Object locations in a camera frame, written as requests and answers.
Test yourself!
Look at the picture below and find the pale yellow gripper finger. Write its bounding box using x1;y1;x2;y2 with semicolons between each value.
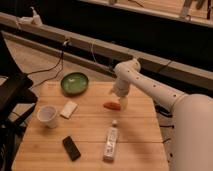
119;97;128;110

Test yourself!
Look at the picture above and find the red pepper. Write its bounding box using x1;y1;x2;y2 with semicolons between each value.
103;102;121;110

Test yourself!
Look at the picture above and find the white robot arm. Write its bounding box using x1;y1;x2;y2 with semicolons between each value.
111;58;213;171

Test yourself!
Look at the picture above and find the green ceramic bowl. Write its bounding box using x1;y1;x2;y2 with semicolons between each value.
60;72;89;95

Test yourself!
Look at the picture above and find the clear plastic bottle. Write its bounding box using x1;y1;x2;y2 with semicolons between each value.
103;120;118;162

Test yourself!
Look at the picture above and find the white sponge block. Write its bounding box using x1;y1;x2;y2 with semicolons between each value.
60;101;77;119

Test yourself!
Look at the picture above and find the black phone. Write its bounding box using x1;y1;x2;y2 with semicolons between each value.
63;136;81;161

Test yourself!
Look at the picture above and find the white paper cup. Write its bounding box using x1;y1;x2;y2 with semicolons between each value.
37;105;58;128

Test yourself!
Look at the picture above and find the black chair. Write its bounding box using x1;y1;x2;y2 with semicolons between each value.
0;31;37;171

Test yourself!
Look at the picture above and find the white spray bottle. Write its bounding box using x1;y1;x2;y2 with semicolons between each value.
19;6;44;28

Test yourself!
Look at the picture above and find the black floor cable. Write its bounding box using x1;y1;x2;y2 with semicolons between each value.
154;104;176;144

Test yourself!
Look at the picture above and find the black cable left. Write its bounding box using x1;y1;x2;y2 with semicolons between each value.
25;41;72;89

